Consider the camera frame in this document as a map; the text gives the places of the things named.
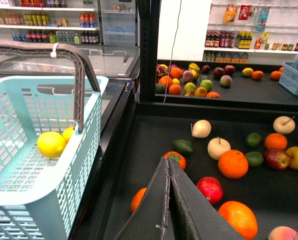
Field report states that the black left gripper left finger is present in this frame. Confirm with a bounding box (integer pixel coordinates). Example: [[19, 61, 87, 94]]
[[115, 157, 175, 240]]

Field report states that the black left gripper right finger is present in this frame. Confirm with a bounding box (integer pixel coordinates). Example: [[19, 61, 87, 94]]
[[168, 159, 243, 240]]

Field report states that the light blue plastic basket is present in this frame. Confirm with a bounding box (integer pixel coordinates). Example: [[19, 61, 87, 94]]
[[0, 76, 108, 240]]

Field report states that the yellow lemon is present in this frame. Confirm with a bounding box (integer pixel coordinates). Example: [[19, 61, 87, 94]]
[[62, 126, 75, 143], [37, 131, 67, 159]]

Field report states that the grey basket handle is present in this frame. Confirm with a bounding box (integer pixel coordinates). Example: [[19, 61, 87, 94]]
[[0, 40, 101, 133]]

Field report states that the red apple on shelf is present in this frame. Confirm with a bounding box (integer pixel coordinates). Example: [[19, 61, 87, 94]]
[[263, 148, 291, 171]]

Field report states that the blue basket far shelf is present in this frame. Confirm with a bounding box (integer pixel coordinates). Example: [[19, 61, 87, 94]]
[[279, 58, 298, 96]]

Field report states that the knobby orange mandarin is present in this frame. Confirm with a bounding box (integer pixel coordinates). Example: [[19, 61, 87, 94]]
[[130, 187, 147, 213]]

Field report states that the red pomegranate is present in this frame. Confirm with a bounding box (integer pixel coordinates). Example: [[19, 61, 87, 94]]
[[196, 176, 223, 205]]

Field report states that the orange near right finger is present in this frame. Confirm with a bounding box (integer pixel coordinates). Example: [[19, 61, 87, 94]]
[[218, 200, 258, 240]]

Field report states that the orange persimmon green calyx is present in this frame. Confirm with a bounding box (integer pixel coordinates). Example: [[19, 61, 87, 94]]
[[163, 151, 187, 170]]

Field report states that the large round orange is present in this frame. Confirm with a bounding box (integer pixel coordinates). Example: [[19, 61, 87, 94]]
[[218, 149, 249, 180]]

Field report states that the dark green avocado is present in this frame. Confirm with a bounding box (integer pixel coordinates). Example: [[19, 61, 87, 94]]
[[172, 139, 194, 156]]

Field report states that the white pear centre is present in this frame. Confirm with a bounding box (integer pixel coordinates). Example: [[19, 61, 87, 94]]
[[207, 137, 231, 161]]

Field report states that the white pear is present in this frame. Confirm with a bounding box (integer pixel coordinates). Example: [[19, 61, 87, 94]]
[[273, 116, 296, 135], [207, 137, 231, 161], [191, 119, 212, 139]]

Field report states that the green lime lower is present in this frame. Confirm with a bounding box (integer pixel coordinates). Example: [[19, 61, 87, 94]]
[[245, 151, 264, 168]]

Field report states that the green lime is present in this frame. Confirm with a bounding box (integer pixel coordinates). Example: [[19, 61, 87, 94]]
[[245, 151, 264, 168], [245, 132, 262, 149]]

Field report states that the peach fruit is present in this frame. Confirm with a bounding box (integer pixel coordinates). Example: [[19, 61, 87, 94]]
[[268, 226, 298, 240]]

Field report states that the white pear left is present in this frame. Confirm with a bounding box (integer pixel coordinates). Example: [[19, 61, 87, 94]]
[[191, 119, 212, 139]]

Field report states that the green lime upper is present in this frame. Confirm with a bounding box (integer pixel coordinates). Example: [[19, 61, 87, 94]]
[[245, 132, 262, 149]]

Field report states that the small orange back right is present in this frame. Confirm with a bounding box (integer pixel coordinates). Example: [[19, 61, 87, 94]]
[[265, 132, 288, 150]]

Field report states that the white pear far right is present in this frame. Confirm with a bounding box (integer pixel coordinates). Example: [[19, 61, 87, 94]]
[[273, 116, 296, 135]]

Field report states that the glass top freezer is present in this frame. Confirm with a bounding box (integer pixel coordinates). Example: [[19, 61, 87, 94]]
[[0, 41, 139, 116]]

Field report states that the white zip tie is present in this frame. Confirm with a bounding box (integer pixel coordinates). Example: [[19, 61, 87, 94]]
[[50, 42, 59, 58]]

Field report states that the white hanging cable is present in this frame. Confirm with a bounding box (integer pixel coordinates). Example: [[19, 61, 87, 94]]
[[163, 0, 183, 104]]

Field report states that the black shelf upright post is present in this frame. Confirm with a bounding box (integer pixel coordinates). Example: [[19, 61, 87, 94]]
[[137, 0, 161, 102]]

